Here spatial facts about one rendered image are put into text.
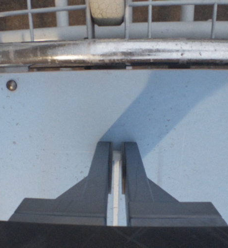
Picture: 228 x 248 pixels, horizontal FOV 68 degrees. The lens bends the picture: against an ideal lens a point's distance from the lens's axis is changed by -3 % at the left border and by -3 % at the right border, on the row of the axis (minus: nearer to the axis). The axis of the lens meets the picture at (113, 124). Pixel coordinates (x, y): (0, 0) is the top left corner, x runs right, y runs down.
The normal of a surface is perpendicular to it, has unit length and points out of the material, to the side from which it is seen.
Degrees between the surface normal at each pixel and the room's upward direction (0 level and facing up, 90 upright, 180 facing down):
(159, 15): 0
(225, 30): 11
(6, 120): 4
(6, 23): 0
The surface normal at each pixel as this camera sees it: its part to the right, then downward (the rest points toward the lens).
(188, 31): -0.09, 0.44
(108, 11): -0.02, 0.91
